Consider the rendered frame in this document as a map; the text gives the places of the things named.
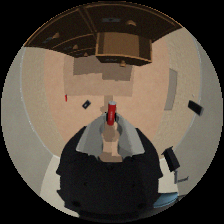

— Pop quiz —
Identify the brown wooden chest of drawers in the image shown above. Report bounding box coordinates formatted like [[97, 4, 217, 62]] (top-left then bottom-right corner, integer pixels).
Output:
[[24, 1, 183, 58]]

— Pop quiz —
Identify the red aa battery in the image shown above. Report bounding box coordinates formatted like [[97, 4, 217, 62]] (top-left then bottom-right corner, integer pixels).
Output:
[[107, 101, 116, 126]]

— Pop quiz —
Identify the dark brown wooden drawer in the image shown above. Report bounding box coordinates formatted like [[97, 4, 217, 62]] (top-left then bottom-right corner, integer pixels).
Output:
[[52, 34, 97, 53], [95, 32, 152, 67], [68, 47, 96, 57], [28, 8, 92, 48], [86, 3, 175, 39]]

